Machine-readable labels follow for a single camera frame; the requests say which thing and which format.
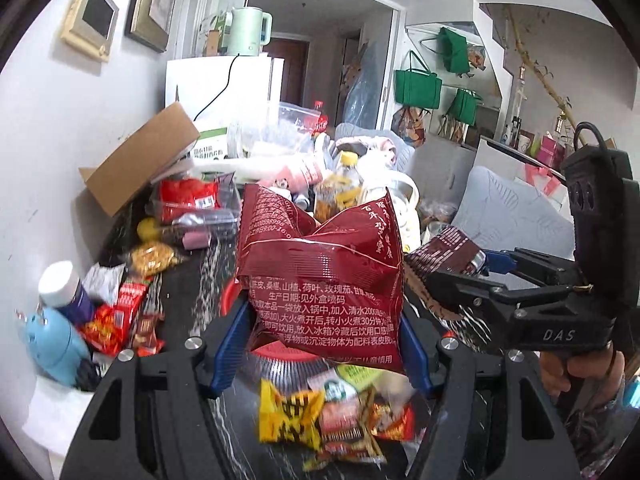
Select yellow black snack packet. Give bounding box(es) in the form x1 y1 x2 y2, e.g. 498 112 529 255
258 379 324 451

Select dark red tea packet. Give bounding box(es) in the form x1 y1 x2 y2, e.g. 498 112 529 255
236 184 404 372

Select person's right hand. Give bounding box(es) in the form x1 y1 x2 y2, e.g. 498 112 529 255
539 347 625 405

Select light blue chair back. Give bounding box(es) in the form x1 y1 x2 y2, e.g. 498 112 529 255
452 166 575 259

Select red plastic basket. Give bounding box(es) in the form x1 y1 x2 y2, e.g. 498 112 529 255
219 276 331 366

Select red snack packets pile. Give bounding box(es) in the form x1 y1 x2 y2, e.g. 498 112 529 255
79 278 165 358

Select white cream jar pot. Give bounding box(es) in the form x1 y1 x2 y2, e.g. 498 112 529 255
361 170 421 252

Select gold nut snack packet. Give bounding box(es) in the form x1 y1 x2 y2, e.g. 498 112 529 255
126 240 186 278

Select silver white snack packet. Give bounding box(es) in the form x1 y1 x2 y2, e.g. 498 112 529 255
81 263 126 307

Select yellow lemon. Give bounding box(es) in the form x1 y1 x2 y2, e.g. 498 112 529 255
137 217 162 243

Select green tote bag right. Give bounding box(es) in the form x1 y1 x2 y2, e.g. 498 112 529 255
446 88 483 126

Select green tote bag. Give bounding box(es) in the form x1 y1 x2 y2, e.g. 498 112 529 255
420 26 470 75
394 51 442 110
446 88 483 126

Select red bag in container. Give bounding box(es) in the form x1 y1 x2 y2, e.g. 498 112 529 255
158 178 219 223

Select pickle jar yellow lid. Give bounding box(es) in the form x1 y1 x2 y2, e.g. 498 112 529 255
314 152 363 223

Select light blue toy figure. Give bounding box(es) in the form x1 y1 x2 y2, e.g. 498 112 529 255
15 307 96 389

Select white cap blue bottle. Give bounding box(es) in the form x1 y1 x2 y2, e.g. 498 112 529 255
38 260 94 326

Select green tote bag left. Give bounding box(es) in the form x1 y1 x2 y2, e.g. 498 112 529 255
394 51 442 110

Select brown cardboard box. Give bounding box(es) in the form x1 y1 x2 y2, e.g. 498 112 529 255
78 102 200 217

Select green tote bag upper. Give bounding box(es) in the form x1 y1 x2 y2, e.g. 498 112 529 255
420 26 470 75

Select red cola bottle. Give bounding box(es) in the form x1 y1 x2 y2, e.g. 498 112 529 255
312 101 329 136

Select white refrigerator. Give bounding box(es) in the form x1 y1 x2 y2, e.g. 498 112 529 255
165 55 284 166

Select green electric kettle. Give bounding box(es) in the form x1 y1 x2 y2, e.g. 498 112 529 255
221 6 272 56

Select gold framed picture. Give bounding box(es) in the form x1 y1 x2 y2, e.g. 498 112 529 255
125 0 176 53

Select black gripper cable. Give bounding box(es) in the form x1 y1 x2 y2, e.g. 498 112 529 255
572 120 609 151

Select wall intercom panel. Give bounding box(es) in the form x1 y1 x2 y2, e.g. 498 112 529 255
60 0 118 63

